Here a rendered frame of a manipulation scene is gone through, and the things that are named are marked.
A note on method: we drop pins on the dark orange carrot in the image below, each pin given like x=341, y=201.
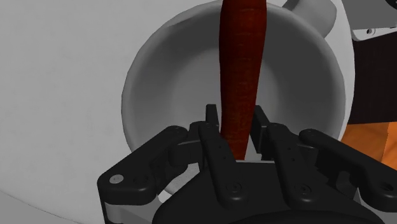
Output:
x=242, y=77

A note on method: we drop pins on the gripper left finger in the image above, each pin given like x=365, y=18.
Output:
x=145, y=173

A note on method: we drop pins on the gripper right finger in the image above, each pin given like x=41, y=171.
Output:
x=347, y=158

